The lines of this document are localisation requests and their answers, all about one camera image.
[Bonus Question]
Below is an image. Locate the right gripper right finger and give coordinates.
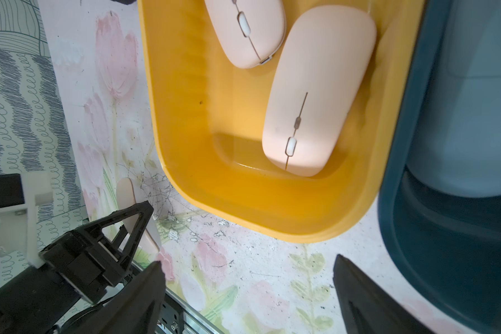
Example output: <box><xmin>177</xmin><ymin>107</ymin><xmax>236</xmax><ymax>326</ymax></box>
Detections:
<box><xmin>333</xmin><ymin>255</ymin><xmax>432</xmax><ymax>334</ymax></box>

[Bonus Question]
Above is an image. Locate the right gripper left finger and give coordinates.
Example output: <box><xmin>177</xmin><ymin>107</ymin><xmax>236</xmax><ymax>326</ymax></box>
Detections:
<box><xmin>68</xmin><ymin>261</ymin><xmax>166</xmax><ymax>334</ymax></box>

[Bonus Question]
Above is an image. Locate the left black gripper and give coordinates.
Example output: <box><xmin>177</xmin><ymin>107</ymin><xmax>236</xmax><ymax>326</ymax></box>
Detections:
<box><xmin>39</xmin><ymin>201</ymin><xmax>153</xmax><ymax>303</ymax></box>

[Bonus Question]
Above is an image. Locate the blue mouse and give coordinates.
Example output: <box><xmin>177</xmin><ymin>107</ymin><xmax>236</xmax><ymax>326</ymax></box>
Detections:
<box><xmin>407</xmin><ymin>1</ymin><xmax>501</xmax><ymax>198</ymax></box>

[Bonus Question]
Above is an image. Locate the teal storage box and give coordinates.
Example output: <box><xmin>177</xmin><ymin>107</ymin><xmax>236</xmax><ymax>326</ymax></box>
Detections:
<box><xmin>378</xmin><ymin>1</ymin><xmax>501</xmax><ymax>333</ymax></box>

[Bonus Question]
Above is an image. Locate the floral pink table mat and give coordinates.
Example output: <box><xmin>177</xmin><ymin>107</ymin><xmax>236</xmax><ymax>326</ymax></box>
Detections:
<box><xmin>39</xmin><ymin>1</ymin><xmax>468</xmax><ymax>333</ymax></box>

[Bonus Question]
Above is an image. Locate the aluminium mounting rail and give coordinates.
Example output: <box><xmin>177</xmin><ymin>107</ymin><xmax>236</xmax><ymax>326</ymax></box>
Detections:
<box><xmin>127</xmin><ymin>262</ymin><xmax>222</xmax><ymax>333</ymax></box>

